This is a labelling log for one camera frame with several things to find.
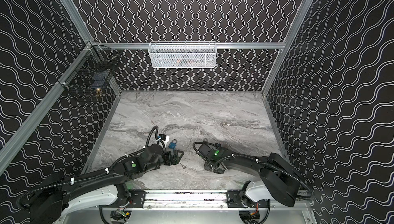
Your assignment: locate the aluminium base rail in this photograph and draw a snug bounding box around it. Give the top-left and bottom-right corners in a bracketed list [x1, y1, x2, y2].
[129, 189, 271, 210]

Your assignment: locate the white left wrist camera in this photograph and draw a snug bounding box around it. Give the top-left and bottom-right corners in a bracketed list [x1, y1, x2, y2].
[159, 134, 170, 146]

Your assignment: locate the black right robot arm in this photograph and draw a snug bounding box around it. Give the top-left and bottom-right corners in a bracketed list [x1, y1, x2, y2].
[192, 141, 316, 207]

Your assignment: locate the brass object in basket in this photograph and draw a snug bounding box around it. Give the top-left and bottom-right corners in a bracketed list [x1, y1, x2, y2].
[95, 88, 103, 99]

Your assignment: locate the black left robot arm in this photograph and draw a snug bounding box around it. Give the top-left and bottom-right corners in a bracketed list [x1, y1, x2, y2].
[16, 126, 184, 224]

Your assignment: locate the blue padlock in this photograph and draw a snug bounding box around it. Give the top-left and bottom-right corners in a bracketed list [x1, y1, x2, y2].
[168, 139, 178, 150]

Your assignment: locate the white mesh wall basket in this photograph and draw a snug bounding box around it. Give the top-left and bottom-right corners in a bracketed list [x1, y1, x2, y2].
[148, 41, 218, 69]

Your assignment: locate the black wire wall basket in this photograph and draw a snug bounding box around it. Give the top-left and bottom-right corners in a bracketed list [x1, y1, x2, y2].
[60, 45, 121, 102]

